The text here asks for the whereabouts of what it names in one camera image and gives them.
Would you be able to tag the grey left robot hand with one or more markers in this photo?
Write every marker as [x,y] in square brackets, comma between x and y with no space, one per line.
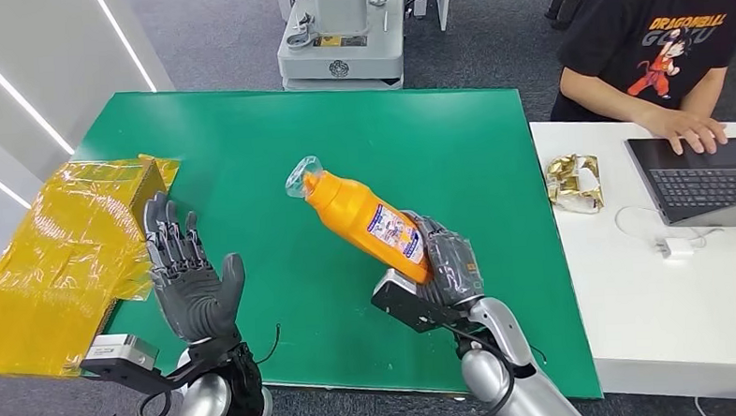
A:
[195,301]

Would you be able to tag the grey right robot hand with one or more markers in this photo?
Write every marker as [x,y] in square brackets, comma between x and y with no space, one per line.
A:
[454,271]

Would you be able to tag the orange plastic bottle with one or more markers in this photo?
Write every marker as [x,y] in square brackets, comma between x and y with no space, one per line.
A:
[349,213]

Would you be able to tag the person's left forearm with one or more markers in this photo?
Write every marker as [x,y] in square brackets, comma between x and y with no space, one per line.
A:
[704,92]

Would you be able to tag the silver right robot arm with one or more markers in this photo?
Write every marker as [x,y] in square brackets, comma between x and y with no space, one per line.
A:
[512,374]

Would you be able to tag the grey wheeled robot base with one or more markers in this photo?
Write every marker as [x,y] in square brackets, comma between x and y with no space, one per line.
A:
[336,52]

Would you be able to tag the person's right forearm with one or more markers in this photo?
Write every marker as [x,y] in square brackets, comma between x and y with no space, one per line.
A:
[605,100]

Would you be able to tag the crumpled gold foil wrapper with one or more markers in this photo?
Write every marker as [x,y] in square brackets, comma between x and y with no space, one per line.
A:
[572,182]

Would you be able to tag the cardboard box in yellow film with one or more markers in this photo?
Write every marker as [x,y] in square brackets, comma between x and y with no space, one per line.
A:
[53,257]

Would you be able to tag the white desk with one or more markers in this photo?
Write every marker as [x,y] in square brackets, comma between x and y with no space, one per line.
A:
[633,307]

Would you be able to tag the green table mat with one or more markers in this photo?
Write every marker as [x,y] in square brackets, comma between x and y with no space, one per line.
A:
[315,140]

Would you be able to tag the white power adapter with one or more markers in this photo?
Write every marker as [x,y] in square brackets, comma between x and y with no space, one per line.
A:
[673,247]

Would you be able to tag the grey laptop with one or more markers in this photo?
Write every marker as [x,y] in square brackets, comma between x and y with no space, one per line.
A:
[702,186]

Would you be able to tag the person's right hand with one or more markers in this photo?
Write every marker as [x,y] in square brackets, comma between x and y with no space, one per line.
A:
[690,129]

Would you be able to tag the black chair base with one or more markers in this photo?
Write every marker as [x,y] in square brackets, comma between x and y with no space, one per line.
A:
[567,5]

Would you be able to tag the person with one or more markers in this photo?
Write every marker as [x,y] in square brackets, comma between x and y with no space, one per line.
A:
[621,34]

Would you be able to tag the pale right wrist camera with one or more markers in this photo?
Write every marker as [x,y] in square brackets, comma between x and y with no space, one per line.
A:
[409,304]

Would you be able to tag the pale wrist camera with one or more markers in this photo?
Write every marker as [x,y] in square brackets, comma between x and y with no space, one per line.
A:
[409,304]
[119,349]

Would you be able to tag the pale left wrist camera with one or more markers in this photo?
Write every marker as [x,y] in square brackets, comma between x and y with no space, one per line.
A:
[119,349]

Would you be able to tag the white frame post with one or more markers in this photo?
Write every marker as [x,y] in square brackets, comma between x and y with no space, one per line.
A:
[444,4]

